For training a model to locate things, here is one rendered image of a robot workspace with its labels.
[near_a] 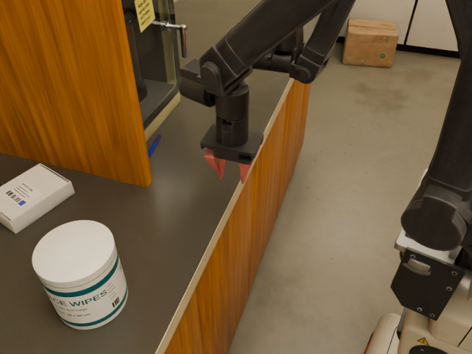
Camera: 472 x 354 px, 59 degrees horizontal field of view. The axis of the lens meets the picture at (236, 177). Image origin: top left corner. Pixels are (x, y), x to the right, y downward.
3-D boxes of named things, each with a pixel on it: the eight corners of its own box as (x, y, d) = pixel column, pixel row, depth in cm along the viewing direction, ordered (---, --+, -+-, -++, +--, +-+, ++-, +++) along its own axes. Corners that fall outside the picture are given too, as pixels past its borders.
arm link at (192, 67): (215, 69, 60) (250, 41, 64) (159, 48, 66) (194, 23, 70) (225, 130, 69) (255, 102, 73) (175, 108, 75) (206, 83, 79)
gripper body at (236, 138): (213, 131, 80) (211, 97, 75) (263, 141, 78) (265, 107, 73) (199, 151, 76) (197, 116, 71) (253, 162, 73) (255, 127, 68)
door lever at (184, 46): (173, 53, 118) (169, 57, 116) (169, 19, 112) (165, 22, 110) (190, 55, 117) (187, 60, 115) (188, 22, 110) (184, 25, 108)
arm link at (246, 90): (234, 93, 65) (256, 79, 68) (201, 80, 68) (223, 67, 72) (234, 130, 69) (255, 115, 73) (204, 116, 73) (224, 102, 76)
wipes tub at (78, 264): (42, 318, 76) (12, 268, 66) (83, 263, 85) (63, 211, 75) (105, 340, 73) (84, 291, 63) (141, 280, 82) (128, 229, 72)
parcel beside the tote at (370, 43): (341, 64, 358) (347, 31, 339) (342, 48, 381) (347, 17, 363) (390, 68, 351) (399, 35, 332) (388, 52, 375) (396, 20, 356)
